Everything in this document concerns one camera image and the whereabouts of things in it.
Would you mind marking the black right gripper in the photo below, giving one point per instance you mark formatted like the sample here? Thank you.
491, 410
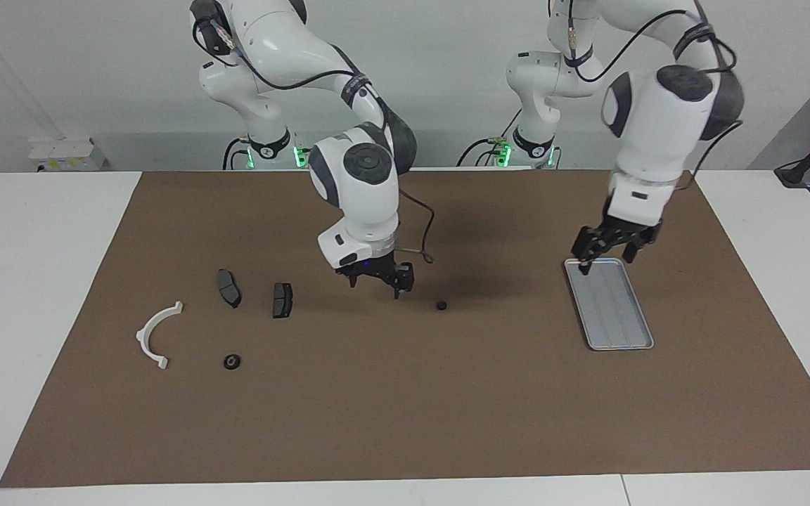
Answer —
370, 267

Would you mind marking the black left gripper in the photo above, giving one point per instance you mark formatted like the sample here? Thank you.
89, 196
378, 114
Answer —
630, 226

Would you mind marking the large black flanged bearing gear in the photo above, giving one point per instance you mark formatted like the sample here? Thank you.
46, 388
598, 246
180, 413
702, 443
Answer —
232, 361

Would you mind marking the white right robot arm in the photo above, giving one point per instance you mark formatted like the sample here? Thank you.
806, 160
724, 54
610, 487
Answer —
366, 204

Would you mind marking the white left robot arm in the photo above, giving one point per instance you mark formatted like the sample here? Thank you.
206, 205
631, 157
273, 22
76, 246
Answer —
658, 126

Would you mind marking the rectangular silver metal tray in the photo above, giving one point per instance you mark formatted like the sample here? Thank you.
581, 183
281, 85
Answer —
619, 323

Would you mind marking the dark grey rectangular brake pad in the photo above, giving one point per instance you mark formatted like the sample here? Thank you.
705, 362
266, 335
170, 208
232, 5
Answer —
282, 300

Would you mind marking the brown table mat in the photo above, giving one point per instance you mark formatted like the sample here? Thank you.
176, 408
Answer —
405, 393

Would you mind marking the dark grey curved brake pad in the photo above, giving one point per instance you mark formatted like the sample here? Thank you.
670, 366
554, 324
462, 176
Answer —
227, 284

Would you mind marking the white curved plastic bracket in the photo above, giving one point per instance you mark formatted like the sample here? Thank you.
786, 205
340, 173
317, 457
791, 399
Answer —
141, 337

